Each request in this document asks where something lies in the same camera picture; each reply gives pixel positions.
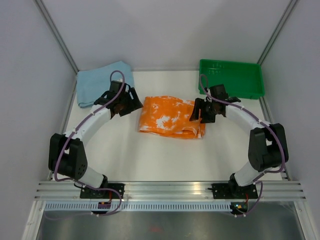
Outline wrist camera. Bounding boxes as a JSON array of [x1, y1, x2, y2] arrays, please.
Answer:
[[209, 84, 229, 101], [109, 80, 126, 98]]

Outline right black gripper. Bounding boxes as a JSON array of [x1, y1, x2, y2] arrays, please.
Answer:
[[189, 97, 217, 124]]

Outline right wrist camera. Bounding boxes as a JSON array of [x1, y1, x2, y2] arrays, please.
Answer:
[[209, 84, 229, 101]]

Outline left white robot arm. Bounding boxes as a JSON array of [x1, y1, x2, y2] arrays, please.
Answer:
[[48, 84, 143, 199]]

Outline aluminium mounting rail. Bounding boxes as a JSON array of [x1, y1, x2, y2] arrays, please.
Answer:
[[34, 180, 306, 202]]

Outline light blue folded trousers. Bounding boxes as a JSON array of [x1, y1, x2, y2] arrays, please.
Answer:
[[76, 61, 134, 108]]

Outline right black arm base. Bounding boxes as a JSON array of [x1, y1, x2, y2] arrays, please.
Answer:
[[207, 173, 258, 200]]

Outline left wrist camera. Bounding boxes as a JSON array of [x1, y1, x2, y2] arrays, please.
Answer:
[[109, 80, 126, 98]]

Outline green plastic tray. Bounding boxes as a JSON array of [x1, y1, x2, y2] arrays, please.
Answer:
[[199, 59, 265, 100]]

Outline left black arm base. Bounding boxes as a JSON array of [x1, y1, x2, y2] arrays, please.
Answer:
[[79, 183, 125, 200]]

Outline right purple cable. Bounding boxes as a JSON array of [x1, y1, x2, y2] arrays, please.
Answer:
[[199, 73, 287, 218]]

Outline white slotted cable duct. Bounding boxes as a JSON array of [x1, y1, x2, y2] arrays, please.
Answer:
[[44, 201, 232, 212]]

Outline purple cable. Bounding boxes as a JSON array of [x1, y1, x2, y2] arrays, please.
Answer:
[[44, 70, 123, 221], [199, 73, 287, 218]]

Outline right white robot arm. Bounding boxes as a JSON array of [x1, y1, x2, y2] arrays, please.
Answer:
[[189, 97, 289, 198]]

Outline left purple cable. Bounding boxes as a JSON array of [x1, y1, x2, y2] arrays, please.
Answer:
[[44, 70, 123, 221]]

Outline orange tie-dye trousers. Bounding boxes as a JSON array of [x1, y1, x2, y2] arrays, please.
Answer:
[[138, 95, 206, 139]]

